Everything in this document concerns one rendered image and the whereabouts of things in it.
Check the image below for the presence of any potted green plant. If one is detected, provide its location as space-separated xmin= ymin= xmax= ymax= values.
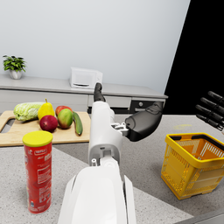
xmin=2 ymin=54 xmax=27 ymax=81

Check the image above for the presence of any white microwave oven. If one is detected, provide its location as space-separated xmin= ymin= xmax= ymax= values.
xmin=68 ymin=66 xmax=103 ymax=90

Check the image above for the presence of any red orange peach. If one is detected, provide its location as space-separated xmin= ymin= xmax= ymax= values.
xmin=54 ymin=105 xmax=73 ymax=117

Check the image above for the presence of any red potato chip can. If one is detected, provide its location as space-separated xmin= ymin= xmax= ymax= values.
xmin=22 ymin=129 xmax=54 ymax=214

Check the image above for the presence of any grey kitchen counter cabinet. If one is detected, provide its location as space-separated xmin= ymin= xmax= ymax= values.
xmin=0 ymin=73 xmax=169 ymax=115

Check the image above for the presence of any yellow pear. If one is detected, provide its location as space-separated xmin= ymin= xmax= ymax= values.
xmin=37 ymin=97 xmax=56 ymax=122

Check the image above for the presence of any green red mango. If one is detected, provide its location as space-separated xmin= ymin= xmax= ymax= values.
xmin=57 ymin=108 xmax=74 ymax=130

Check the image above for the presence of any green napa cabbage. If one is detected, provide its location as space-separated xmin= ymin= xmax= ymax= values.
xmin=12 ymin=101 xmax=46 ymax=123

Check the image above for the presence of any green cucumber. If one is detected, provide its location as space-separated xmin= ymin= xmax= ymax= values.
xmin=72 ymin=111 xmax=84 ymax=137

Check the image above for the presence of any dark red apple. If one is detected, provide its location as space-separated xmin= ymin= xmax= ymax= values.
xmin=38 ymin=115 xmax=59 ymax=133

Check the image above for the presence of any wooden cutting board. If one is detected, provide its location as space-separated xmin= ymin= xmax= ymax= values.
xmin=0 ymin=109 xmax=92 ymax=148

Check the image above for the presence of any yellow slatted basket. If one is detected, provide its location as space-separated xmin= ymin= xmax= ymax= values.
xmin=160 ymin=132 xmax=224 ymax=201

